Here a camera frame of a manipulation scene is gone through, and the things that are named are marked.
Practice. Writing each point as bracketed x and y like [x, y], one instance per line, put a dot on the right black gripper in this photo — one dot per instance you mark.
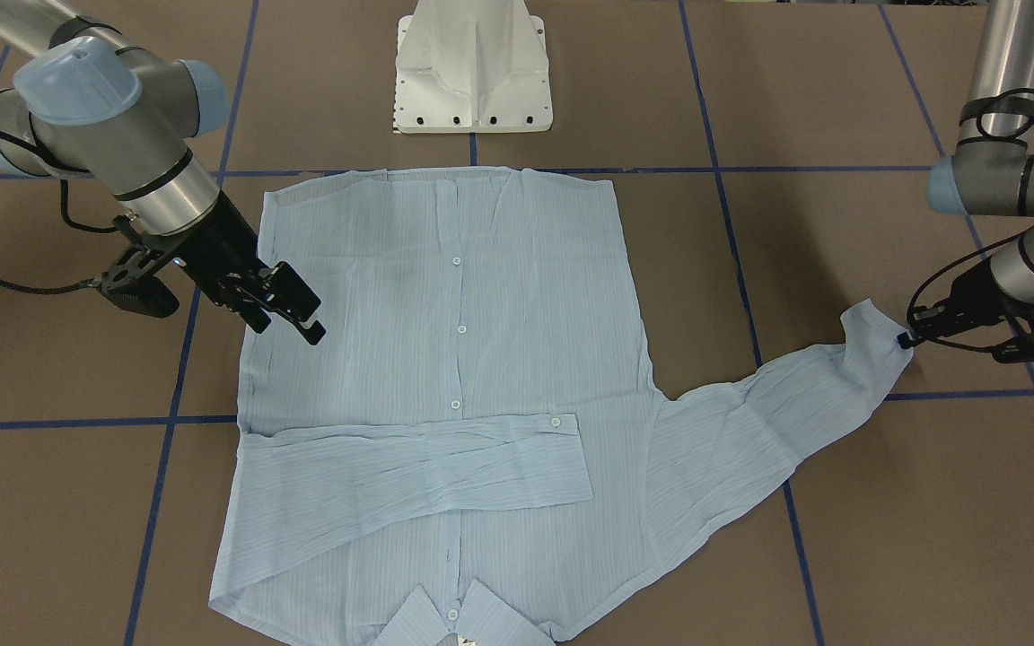
[217, 247]

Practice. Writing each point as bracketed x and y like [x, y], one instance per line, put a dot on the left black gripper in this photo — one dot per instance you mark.
[977, 292]

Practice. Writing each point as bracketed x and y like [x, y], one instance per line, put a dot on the light blue button-up shirt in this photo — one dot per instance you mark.
[477, 448]

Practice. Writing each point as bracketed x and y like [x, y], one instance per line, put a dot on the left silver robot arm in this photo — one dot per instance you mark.
[991, 173]

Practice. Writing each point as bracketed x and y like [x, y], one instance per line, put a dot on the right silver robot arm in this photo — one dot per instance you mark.
[91, 103]

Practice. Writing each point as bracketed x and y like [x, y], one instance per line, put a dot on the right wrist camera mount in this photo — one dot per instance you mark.
[132, 283]

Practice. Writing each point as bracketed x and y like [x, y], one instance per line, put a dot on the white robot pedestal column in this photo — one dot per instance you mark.
[472, 67]

